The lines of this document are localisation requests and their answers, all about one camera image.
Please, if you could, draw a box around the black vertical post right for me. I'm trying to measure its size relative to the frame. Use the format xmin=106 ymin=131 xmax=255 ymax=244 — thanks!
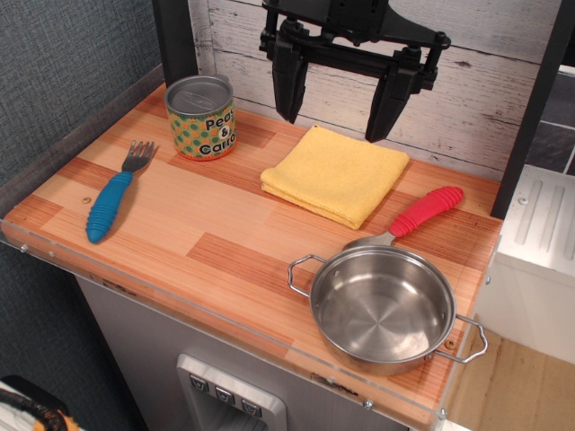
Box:
xmin=491 ymin=0 xmax=574 ymax=219

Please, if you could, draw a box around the grey toy kitchen cabinet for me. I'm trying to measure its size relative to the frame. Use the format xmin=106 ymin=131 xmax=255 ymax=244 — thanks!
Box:
xmin=75 ymin=274 xmax=405 ymax=431

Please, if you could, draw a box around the orange and black object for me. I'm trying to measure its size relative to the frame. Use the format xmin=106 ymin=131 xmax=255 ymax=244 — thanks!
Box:
xmin=1 ymin=375 xmax=82 ymax=430

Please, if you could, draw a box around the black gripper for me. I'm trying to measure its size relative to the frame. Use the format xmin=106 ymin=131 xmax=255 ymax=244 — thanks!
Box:
xmin=260 ymin=1 xmax=450 ymax=142

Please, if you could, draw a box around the silver pan with handles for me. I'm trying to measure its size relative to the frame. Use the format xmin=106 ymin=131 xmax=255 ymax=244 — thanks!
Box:
xmin=287 ymin=246 xmax=460 ymax=376

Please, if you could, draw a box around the yellow rag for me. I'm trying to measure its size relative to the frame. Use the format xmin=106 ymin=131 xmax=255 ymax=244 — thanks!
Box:
xmin=261 ymin=125 xmax=410 ymax=230

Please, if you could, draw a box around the black vertical post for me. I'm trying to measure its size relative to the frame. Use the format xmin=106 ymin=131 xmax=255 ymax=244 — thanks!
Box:
xmin=152 ymin=0 xmax=199 ymax=87
xmin=491 ymin=0 xmax=574 ymax=219

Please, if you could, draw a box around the peas and carrots can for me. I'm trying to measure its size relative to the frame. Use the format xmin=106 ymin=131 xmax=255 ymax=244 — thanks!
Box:
xmin=164 ymin=75 xmax=237 ymax=162

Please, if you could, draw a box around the blue handled fork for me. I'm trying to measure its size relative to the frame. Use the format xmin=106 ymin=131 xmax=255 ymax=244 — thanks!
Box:
xmin=85 ymin=141 xmax=155 ymax=243

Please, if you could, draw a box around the black vertical post left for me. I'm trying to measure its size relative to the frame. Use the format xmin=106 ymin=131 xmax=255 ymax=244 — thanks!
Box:
xmin=152 ymin=0 xmax=199 ymax=87

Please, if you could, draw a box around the white toy sink unit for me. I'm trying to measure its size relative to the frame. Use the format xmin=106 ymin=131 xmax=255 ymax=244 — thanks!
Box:
xmin=475 ymin=166 xmax=574 ymax=363

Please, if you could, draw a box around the red handled spoon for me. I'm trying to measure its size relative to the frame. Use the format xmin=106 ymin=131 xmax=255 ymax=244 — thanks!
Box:
xmin=343 ymin=186 xmax=464 ymax=250

